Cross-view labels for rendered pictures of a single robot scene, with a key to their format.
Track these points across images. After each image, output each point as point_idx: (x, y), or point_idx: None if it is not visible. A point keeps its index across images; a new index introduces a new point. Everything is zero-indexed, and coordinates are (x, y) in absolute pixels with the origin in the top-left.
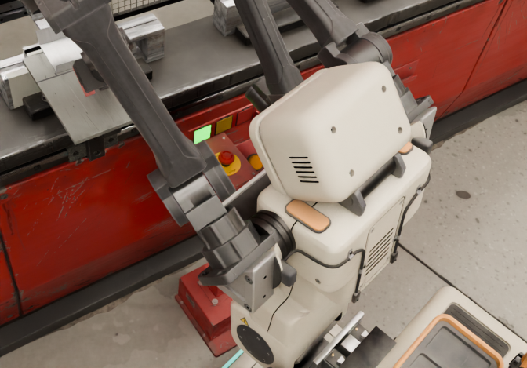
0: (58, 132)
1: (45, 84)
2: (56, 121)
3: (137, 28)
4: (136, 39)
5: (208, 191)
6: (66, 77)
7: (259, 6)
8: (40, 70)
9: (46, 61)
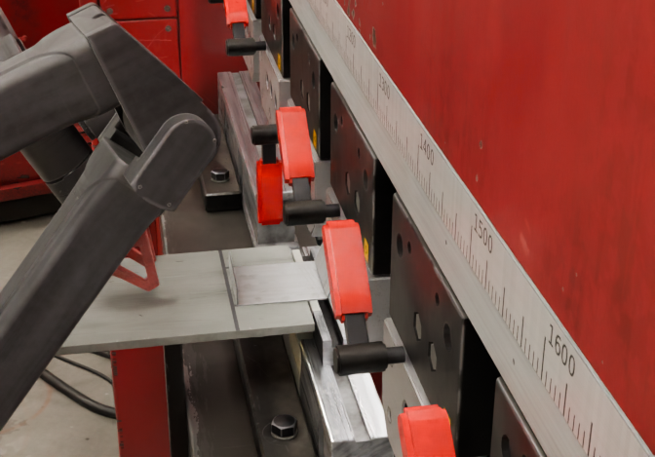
0: (190, 353)
1: (210, 255)
2: (217, 356)
3: (349, 405)
4: (317, 403)
5: None
6: (213, 275)
7: (13, 280)
8: (249, 255)
9: (267, 263)
